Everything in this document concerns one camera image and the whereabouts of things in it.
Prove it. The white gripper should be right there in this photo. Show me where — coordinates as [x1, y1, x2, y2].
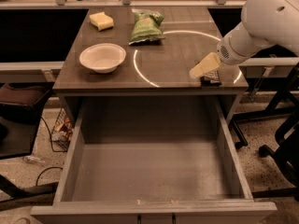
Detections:
[190, 22, 274, 79]

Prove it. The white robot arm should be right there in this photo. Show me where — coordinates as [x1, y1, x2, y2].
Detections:
[190, 0, 299, 79]

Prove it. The black chair base right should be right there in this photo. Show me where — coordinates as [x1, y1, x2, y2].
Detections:
[229, 63, 299, 202]

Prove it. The green jalapeno chip bag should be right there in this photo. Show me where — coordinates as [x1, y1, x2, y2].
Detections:
[129, 8, 164, 45]

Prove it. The open grey drawer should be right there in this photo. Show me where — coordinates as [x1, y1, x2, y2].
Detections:
[31, 96, 277, 224]

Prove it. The white bowl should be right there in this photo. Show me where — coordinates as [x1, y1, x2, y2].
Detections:
[79, 43, 126, 74]

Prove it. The black floor cable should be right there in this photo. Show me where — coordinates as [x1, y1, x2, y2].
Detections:
[35, 117, 64, 187]

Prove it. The black office chair left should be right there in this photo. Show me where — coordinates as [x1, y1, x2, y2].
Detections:
[0, 83, 58, 203]

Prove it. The plastic water bottle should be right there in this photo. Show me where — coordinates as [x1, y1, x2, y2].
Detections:
[22, 155, 45, 166]

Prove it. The black wire basket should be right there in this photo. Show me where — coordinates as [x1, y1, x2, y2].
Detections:
[50, 108, 73, 152]

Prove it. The yellow sponge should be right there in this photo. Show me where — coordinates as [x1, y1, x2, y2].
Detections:
[90, 12, 114, 31]

